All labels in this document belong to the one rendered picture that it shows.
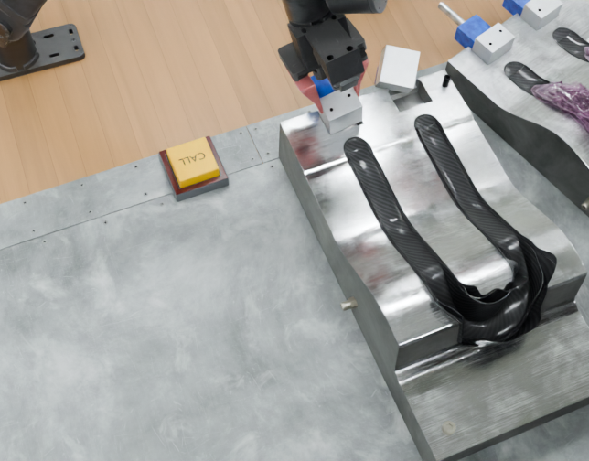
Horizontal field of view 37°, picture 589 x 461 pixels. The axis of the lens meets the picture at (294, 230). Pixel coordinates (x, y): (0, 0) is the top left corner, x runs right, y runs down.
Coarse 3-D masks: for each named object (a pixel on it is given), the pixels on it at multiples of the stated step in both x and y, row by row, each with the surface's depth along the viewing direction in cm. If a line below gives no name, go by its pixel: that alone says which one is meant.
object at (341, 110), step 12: (324, 84) 119; (324, 96) 117; (336, 96) 117; (348, 96) 118; (324, 108) 116; (336, 108) 116; (348, 108) 116; (360, 108) 117; (324, 120) 120; (336, 120) 117; (348, 120) 119; (360, 120) 121; (336, 132) 121
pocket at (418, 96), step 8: (416, 80) 126; (416, 88) 127; (424, 88) 125; (392, 96) 126; (400, 96) 127; (408, 96) 128; (416, 96) 128; (424, 96) 126; (400, 104) 127; (408, 104) 127; (416, 104) 127
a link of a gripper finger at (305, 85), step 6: (288, 72) 114; (300, 78) 112; (306, 78) 112; (300, 84) 111; (306, 84) 111; (312, 84) 111; (300, 90) 111; (306, 90) 111; (312, 90) 111; (306, 96) 112; (312, 96) 112; (318, 96) 113; (318, 102) 115; (318, 108) 116
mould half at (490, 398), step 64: (320, 128) 121; (384, 128) 121; (448, 128) 122; (320, 192) 117; (512, 192) 117; (384, 256) 111; (448, 256) 109; (576, 256) 108; (384, 320) 104; (448, 320) 104; (576, 320) 112; (448, 384) 108; (512, 384) 108; (576, 384) 108; (448, 448) 104
